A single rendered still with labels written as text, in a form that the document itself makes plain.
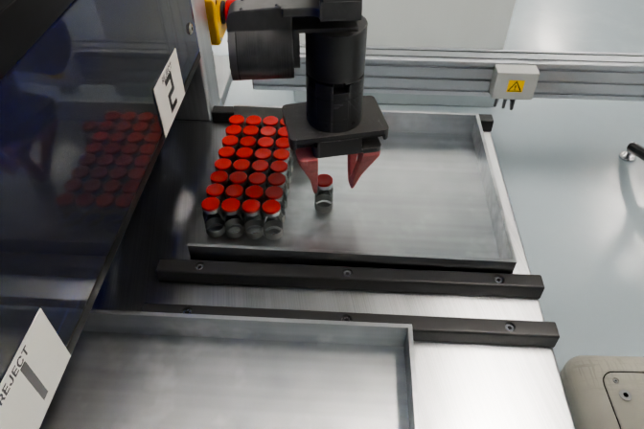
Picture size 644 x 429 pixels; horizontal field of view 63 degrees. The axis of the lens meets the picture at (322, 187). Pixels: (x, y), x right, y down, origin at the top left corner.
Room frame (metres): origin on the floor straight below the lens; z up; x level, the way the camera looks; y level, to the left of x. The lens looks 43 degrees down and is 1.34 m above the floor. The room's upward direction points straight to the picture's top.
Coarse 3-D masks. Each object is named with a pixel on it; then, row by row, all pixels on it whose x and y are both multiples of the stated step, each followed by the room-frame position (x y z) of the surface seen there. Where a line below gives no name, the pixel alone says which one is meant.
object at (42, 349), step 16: (48, 320) 0.20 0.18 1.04; (32, 336) 0.18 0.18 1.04; (48, 336) 0.19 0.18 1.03; (16, 352) 0.16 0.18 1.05; (32, 352) 0.17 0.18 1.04; (48, 352) 0.18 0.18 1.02; (64, 352) 0.19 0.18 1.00; (16, 368) 0.16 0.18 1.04; (32, 368) 0.16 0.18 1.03; (48, 368) 0.17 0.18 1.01; (64, 368) 0.18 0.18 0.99; (0, 384) 0.14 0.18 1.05; (16, 384) 0.15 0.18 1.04; (48, 384) 0.17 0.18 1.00; (0, 400) 0.14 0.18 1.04; (16, 400) 0.14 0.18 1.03; (32, 400) 0.15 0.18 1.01; (48, 400) 0.16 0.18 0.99; (0, 416) 0.13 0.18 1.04; (16, 416) 0.14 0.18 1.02; (32, 416) 0.15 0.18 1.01
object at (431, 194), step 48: (384, 144) 0.57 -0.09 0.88; (432, 144) 0.57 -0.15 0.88; (480, 144) 0.54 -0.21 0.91; (336, 192) 0.48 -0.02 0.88; (384, 192) 0.48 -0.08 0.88; (432, 192) 0.48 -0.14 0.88; (480, 192) 0.48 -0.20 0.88; (240, 240) 0.40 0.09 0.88; (288, 240) 0.40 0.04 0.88; (336, 240) 0.40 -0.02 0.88; (384, 240) 0.40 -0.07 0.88; (432, 240) 0.40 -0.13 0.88; (480, 240) 0.40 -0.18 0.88
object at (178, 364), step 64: (128, 320) 0.28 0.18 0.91; (192, 320) 0.28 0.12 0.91; (256, 320) 0.27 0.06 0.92; (320, 320) 0.27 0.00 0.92; (64, 384) 0.23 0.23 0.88; (128, 384) 0.23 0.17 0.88; (192, 384) 0.23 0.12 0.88; (256, 384) 0.23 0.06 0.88; (320, 384) 0.23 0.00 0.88; (384, 384) 0.23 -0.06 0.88
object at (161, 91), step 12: (168, 72) 0.50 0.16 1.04; (180, 72) 0.53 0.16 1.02; (156, 84) 0.46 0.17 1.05; (168, 84) 0.49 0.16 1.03; (180, 84) 0.53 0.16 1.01; (156, 96) 0.45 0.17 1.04; (180, 96) 0.52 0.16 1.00; (168, 108) 0.47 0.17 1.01; (168, 120) 0.47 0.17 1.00; (168, 132) 0.46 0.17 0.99
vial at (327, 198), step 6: (318, 186) 0.44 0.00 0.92; (330, 186) 0.44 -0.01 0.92; (318, 192) 0.44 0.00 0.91; (324, 192) 0.44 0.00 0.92; (330, 192) 0.44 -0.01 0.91; (318, 198) 0.44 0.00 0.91; (324, 198) 0.44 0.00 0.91; (330, 198) 0.44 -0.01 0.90; (318, 204) 0.44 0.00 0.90; (324, 204) 0.44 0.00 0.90; (330, 204) 0.44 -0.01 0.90; (318, 210) 0.44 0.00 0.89; (324, 210) 0.44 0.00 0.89; (330, 210) 0.44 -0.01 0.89
